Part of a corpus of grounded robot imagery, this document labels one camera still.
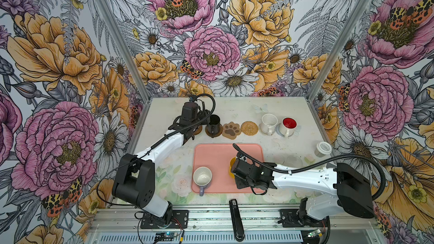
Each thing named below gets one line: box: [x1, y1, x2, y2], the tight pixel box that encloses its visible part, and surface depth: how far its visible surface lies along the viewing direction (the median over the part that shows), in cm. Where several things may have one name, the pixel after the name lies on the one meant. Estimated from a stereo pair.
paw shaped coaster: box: [222, 121, 242, 140], surface depth 107 cm
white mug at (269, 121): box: [260, 113, 279, 137], surface depth 101 cm
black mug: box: [206, 114, 221, 138], surface depth 101 cm
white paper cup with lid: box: [314, 141, 333, 158], surface depth 91 cm
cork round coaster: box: [240, 120, 259, 137], surface depth 107 cm
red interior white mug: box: [279, 116, 298, 138], surface depth 101 cm
